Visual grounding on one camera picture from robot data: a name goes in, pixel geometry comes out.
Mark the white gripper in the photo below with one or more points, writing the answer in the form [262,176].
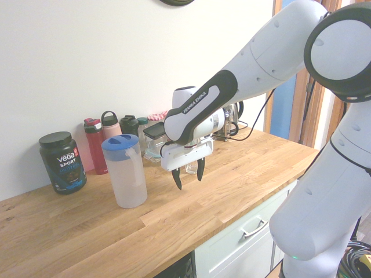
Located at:
[185,157]

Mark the translucent pitcher with blue lid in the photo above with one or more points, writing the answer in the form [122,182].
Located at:
[127,176]

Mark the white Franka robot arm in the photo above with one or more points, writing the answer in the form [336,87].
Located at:
[261,58]

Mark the pink water bottle black lid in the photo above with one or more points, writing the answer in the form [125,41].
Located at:
[111,128]

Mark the red water bottle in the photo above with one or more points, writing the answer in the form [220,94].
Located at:
[94,144]

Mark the clear faceted drinking glass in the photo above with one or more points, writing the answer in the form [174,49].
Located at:
[191,168]

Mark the glass container teal clip lid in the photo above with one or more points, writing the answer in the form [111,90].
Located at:
[152,155]

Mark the clear bottle green lid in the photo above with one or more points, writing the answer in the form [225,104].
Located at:
[142,127]

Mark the tall jar red checkered lid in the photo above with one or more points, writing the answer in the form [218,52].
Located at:
[156,116]

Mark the chrome electric kettle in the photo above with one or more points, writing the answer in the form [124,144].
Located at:
[233,118]

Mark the black shaker bottle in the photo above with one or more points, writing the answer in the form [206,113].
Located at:
[129,126]

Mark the white cabinet drawer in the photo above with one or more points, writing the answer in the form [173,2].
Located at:
[237,246]

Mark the black dishwasher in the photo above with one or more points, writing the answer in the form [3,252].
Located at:
[179,266]

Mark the blue door panel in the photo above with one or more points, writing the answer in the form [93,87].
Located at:
[282,116]

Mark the black Vega protein tub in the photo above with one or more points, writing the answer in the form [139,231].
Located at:
[65,165]

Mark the wooden door frame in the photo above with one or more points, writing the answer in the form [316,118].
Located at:
[300,116]

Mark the black round wall clock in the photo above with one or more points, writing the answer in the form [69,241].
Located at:
[176,1]

